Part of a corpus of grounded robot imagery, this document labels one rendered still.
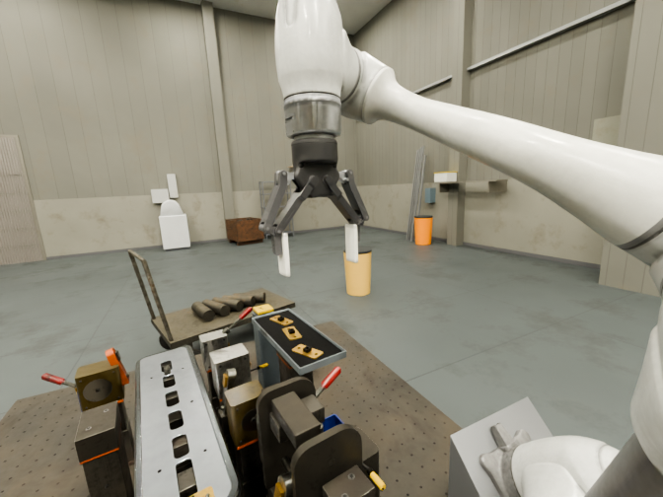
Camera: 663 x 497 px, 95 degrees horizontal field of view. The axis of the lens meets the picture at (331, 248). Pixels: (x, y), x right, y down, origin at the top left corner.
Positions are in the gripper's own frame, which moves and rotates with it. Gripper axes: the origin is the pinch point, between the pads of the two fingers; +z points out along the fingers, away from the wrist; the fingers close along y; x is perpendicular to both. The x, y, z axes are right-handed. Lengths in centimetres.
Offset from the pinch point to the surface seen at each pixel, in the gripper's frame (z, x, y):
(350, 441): 30.2, 8.0, 0.4
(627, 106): -100, -110, -540
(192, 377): 46, -56, 18
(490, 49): -287, -381, -662
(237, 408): 39.1, -23.3, 12.1
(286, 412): 27.3, -1.4, 7.9
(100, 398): 49, -66, 44
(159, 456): 46, -28, 29
